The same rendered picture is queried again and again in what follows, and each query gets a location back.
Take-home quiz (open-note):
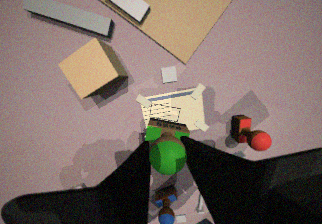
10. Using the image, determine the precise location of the tan cardboard box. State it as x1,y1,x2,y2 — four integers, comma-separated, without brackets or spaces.
58,38,128,99

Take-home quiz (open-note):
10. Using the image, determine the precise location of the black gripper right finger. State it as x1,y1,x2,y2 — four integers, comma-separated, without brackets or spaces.
180,136,322,224

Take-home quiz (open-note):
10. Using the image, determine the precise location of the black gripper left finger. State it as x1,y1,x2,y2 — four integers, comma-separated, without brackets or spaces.
1,141,151,224

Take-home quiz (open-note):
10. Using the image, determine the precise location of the brown and blue rubber stamp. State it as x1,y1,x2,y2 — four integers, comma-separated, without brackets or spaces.
155,185,178,224

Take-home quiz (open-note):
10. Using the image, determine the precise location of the tan flat board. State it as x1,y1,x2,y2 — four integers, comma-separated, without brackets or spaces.
101,0,232,64

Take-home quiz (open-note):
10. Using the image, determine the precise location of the cream inspection card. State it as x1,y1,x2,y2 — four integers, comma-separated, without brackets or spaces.
136,83,209,132

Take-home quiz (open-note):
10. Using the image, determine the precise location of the red ink pad in grey tray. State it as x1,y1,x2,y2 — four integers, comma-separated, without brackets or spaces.
232,151,247,159

